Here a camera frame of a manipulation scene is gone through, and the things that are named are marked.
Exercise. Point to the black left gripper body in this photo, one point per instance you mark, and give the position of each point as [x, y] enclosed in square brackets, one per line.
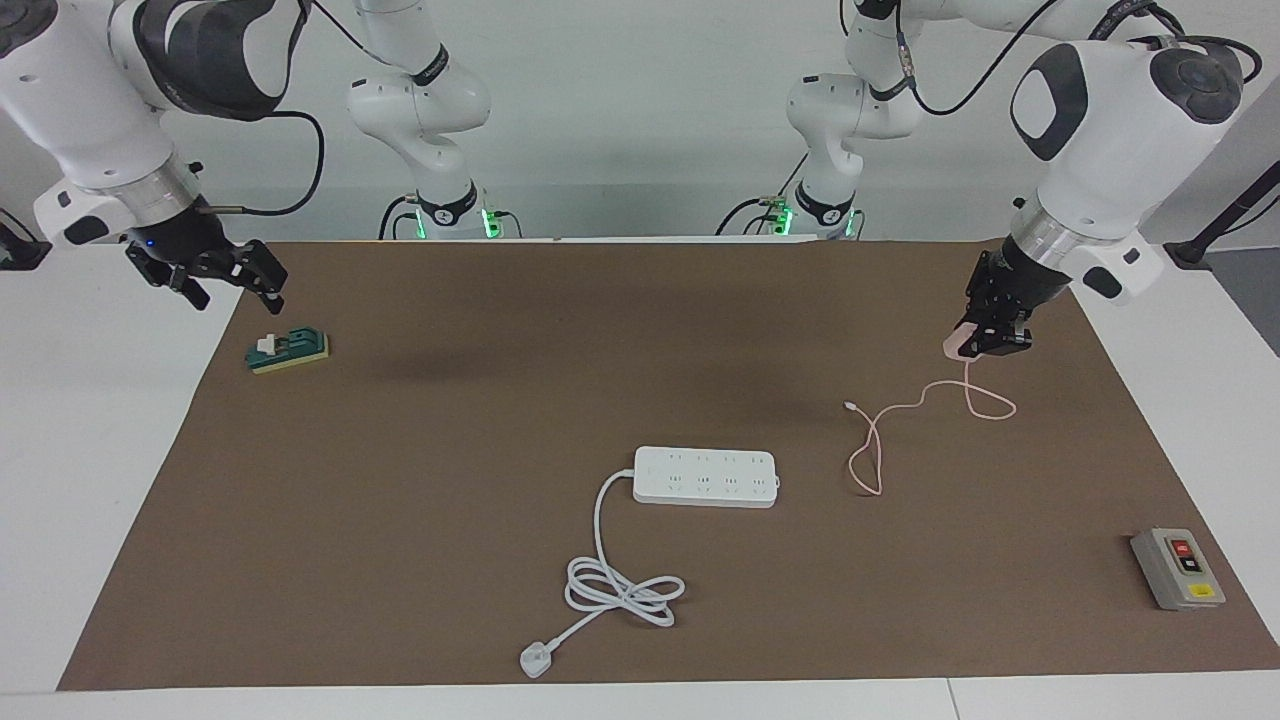
[1010, 290]

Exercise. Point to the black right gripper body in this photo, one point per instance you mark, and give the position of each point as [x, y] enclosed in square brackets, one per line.
[190, 245]

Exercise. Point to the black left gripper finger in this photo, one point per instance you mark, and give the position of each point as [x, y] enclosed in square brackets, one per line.
[975, 340]
[1010, 340]

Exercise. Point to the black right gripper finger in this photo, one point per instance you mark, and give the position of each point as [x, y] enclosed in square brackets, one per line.
[175, 282]
[265, 270]

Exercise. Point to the pink charger block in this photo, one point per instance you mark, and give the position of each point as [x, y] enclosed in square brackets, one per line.
[952, 343]

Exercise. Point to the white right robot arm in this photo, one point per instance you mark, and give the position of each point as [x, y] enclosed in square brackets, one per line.
[90, 110]

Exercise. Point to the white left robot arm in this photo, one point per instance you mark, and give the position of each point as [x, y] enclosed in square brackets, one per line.
[1110, 150]

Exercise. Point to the white power strip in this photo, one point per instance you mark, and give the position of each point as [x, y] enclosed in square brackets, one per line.
[705, 478]

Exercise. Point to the black stand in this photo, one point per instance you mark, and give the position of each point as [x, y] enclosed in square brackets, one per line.
[1230, 215]

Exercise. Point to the brown table mat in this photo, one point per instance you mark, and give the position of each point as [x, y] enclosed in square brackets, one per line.
[640, 350]

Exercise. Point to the green knife switch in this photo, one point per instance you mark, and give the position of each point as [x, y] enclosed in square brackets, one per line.
[290, 350]

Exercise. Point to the black clamp mount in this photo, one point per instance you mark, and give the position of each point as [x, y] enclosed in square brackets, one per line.
[20, 255]

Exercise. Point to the grey on-off switch box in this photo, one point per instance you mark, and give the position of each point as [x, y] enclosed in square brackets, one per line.
[1178, 570]

